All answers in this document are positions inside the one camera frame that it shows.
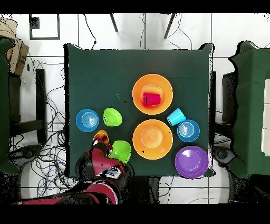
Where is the orange cup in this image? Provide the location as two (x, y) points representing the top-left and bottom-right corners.
(93, 129), (110, 145)

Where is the large green bowl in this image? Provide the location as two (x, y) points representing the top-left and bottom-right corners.
(108, 140), (132, 165)

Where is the small green bowl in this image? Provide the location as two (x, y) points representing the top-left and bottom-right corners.
(103, 107), (123, 127)

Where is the large orange bowl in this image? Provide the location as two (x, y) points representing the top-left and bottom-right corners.
(132, 73), (174, 115)
(132, 119), (174, 161)

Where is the red cup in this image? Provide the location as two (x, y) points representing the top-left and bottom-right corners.
(142, 92), (162, 107)

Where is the blue cup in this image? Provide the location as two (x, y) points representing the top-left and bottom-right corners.
(166, 107), (187, 127)

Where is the purple bowl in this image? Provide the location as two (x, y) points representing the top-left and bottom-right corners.
(174, 145), (210, 180)

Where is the white box stack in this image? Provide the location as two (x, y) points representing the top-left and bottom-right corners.
(261, 78), (270, 157)

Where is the blue bowl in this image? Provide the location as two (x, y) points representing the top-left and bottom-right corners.
(177, 119), (200, 143)
(75, 108), (100, 133)

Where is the dark green table cloth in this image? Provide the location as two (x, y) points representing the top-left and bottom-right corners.
(64, 43), (215, 178)

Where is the dark green covered table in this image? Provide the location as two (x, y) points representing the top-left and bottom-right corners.
(228, 41), (270, 179)
(0, 38), (21, 176)

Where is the cardboard box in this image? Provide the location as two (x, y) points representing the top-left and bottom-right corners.
(0, 16), (30, 77)

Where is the black tripod leg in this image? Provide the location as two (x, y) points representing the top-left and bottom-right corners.
(163, 13), (176, 39)
(109, 13), (119, 33)

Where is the black pedestal foot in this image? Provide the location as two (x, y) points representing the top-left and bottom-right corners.
(9, 144), (44, 167)
(211, 145), (236, 164)

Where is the black metal stand frame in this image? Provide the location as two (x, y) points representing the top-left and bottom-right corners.
(8, 68), (48, 144)

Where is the black cable with connector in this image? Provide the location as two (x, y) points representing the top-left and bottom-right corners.
(82, 13), (97, 50)

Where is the black floor frame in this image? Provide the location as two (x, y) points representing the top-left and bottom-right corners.
(28, 13), (61, 41)

